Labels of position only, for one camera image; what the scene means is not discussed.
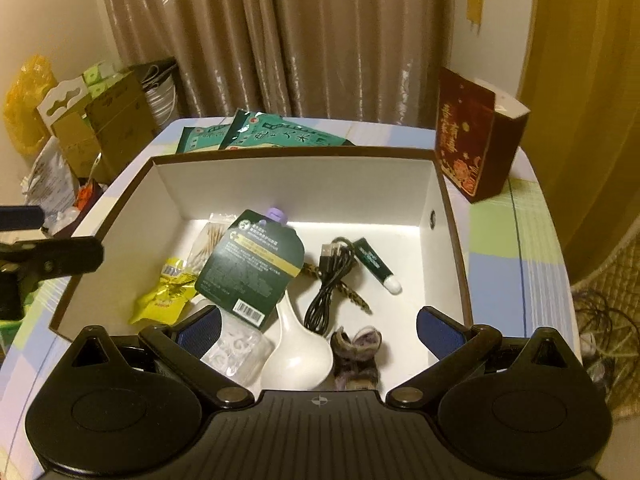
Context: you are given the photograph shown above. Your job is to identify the yellow nut snack packet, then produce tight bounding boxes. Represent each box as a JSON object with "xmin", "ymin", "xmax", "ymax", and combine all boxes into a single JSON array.
[{"xmin": 129, "ymin": 258, "xmax": 196, "ymax": 325}]

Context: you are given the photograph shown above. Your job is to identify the clear floss pick box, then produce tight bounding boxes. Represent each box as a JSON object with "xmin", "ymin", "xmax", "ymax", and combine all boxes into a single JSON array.
[{"xmin": 201, "ymin": 313, "xmax": 271, "ymax": 386}]

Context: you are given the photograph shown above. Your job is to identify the purple velvet scrunchie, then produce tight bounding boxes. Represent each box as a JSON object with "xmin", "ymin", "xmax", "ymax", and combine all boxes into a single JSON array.
[{"xmin": 330, "ymin": 326, "xmax": 382, "ymax": 391}]

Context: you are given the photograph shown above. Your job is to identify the white ceramic spoon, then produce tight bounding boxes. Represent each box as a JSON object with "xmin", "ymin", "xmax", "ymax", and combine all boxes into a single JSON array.
[{"xmin": 260, "ymin": 292, "xmax": 333, "ymax": 390}]

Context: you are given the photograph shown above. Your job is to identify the dark green face mask pouch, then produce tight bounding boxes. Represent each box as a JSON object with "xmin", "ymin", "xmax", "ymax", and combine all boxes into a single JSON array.
[{"xmin": 195, "ymin": 209, "xmax": 305, "ymax": 332}]

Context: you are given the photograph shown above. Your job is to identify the cotton swab bag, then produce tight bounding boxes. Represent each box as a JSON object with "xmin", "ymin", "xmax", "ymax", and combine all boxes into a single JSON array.
[{"xmin": 186, "ymin": 214, "xmax": 236, "ymax": 275}]

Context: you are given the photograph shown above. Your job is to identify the small dark green tube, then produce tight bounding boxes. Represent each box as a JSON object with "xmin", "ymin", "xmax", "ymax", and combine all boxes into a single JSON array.
[{"xmin": 352, "ymin": 238, "xmax": 402, "ymax": 296}]

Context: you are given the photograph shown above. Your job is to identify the black usb cable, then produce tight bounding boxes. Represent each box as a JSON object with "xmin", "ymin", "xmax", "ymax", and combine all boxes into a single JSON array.
[{"xmin": 302, "ymin": 236, "xmax": 359, "ymax": 335}]

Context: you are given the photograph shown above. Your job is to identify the purple cream tube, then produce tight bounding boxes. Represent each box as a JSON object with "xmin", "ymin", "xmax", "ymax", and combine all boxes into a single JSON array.
[{"xmin": 266, "ymin": 207, "xmax": 288, "ymax": 226}]

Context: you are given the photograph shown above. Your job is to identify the tortoiseshell hair claw clip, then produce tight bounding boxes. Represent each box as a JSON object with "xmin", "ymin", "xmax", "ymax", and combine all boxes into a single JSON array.
[{"xmin": 302, "ymin": 262, "xmax": 372, "ymax": 315}]

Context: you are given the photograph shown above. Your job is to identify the white crumpled plastic bag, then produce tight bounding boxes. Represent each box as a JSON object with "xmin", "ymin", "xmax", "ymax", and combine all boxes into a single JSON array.
[{"xmin": 22, "ymin": 136, "xmax": 79, "ymax": 234}]

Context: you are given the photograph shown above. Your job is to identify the yellow plastic bag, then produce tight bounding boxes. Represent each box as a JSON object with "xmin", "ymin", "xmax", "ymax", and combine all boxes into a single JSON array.
[{"xmin": 3, "ymin": 54, "xmax": 58, "ymax": 157}]

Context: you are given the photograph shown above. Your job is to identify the brown cardboard box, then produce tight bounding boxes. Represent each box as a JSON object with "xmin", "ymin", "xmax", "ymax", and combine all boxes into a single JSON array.
[{"xmin": 52, "ymin": 73, "xmax": 158, "ymax": 184}]

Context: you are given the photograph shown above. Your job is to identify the white hanger card box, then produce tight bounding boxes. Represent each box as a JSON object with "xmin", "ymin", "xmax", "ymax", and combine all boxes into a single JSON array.
[{"xmin": 37, "ymin": 76, "xmax": 91, "ymax": 128}]

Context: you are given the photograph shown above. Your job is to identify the quilted beige chair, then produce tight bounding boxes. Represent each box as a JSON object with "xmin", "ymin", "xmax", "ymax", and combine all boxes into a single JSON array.
[{"xmin": 572, "ymin": 226, "xmax": 639, "ymax": 419}]

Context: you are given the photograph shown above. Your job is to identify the brown storage box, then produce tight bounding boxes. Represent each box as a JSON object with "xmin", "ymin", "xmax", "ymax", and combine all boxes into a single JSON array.
[{"xmin": 50, "ymin": 146, "xmax": 472, "ymax": 392}]

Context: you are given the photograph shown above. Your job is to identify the dark red gift bag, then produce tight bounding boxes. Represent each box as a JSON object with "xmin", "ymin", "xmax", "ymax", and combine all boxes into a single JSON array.
[{"xmin": 436, "ymin": 68, "xmax": 529, "ymax": 203}]

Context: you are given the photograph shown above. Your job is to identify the beige curtain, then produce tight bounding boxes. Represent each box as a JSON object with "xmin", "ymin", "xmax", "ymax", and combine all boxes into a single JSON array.
[{"xmin": 104, "ymin": 0, "xmax": 450, "ymax": 127}]

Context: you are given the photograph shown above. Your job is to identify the tangled cables on chair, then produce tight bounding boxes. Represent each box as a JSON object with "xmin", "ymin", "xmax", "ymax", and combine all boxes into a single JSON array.
[{"xmin": 572, "ymin": 286, "xmax": 640, "ymax": 401}]

